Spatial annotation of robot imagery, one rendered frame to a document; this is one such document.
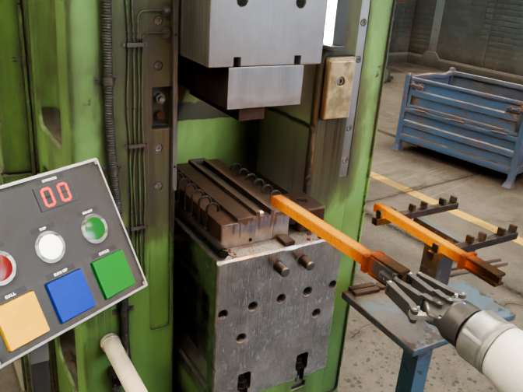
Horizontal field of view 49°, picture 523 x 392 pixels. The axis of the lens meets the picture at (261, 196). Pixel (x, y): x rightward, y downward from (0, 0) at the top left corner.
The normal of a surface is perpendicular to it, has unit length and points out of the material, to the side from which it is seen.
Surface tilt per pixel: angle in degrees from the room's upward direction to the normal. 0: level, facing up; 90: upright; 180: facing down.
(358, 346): 0
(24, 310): 60
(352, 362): 0
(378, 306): 0
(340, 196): 90
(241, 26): 90
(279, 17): 90
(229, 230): 90
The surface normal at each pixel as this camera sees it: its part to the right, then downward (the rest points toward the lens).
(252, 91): 0.51, 0.37
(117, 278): 0.75, -0.22
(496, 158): -0.75, 0.21
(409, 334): 0.07, -0.92
